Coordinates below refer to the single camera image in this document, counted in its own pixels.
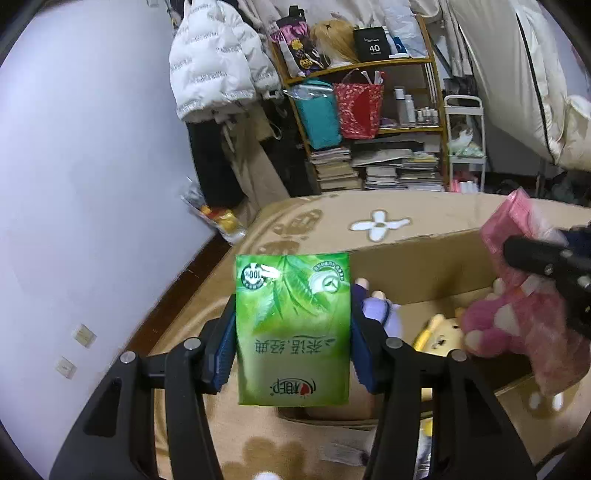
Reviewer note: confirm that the red patterned bag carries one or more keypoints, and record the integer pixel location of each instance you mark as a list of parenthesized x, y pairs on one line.
[(358, 110)]

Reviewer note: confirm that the black pink printed bag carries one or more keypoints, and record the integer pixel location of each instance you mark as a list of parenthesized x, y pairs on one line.
[(300, 46)]

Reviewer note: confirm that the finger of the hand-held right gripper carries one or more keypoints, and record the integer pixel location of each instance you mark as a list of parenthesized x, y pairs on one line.
[(535, 256), (581, 240)]

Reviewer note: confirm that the yellow plush toy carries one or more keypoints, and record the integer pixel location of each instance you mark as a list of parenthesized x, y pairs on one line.
[(438, 332)]

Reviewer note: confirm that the beige coat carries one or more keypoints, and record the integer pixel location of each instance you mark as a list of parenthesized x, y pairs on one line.
[(258, 175)]

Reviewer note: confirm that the black hanging garment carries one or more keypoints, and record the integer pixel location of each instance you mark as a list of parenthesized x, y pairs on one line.
[(295, 161)]

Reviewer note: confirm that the black box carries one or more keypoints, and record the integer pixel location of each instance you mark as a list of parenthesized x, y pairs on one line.
[(371, 46)]

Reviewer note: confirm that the row of small cosmetic jars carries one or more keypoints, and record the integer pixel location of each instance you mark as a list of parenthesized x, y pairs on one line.
[(428, 116)]

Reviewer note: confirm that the pink plastic bag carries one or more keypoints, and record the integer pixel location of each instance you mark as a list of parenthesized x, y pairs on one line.
[(512, 217)]

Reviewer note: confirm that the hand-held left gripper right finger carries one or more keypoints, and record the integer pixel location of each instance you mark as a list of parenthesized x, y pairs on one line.
[(362, 360)]

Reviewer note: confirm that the green tissue pack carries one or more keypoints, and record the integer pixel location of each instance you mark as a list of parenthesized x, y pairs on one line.
[(291, 323)]

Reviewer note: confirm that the white wall socket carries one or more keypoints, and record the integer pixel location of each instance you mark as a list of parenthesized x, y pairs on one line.
[(84, 333), (64, 368)]

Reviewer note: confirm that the blond wig head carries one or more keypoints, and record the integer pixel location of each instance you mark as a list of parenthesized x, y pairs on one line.
[(337, 41)]

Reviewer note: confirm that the clear plastic bag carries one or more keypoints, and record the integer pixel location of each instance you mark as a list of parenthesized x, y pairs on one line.
[(221, 217)]

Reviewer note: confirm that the beige patterned blanket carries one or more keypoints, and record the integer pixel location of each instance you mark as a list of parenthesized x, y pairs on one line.
[(323, 217)]

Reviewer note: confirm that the teal bag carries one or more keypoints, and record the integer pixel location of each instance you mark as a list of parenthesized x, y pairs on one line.
[(318, 120)]

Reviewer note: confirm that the white puffer jacket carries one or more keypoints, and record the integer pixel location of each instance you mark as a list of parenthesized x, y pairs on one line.
[(207, 60)]

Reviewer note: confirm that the cream padded chair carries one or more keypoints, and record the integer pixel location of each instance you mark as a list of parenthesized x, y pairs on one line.
[(498, 69)]

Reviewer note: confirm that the row of pink bottles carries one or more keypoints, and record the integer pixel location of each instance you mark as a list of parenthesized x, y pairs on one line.
[(465, 187)]

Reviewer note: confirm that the white cosmetic bottle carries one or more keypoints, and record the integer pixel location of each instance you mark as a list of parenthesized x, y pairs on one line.
[(399, 106), (408, 110)]

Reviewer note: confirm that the cardboard box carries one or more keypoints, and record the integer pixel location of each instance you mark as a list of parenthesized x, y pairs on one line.
[(415, 272)]

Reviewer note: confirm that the wooden shelf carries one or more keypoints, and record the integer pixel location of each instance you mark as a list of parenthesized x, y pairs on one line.
[(369, 67)]

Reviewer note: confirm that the lavender white plush toy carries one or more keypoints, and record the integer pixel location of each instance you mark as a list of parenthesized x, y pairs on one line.
[(385, 318)]

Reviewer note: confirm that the white plastic bag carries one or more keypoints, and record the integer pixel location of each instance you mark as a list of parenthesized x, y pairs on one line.
[(406, 27)]

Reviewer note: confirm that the pale green soft bundle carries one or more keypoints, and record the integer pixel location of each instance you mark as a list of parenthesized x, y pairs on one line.
[(465, 143)]

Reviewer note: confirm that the black coat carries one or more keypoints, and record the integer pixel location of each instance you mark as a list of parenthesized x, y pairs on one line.
[(212, 166)]

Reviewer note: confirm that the pink plush bear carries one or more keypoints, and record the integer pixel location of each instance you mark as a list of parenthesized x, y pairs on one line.
[(480, 318)]

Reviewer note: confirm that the white trolley cart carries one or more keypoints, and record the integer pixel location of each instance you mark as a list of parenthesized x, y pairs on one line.
[(461, 99)]

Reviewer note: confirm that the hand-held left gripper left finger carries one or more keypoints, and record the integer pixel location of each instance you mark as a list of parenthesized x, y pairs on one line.
[(226, 350)]

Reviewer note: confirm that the stack of books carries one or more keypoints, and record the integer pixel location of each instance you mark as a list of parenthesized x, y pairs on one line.
[(332, 170)]

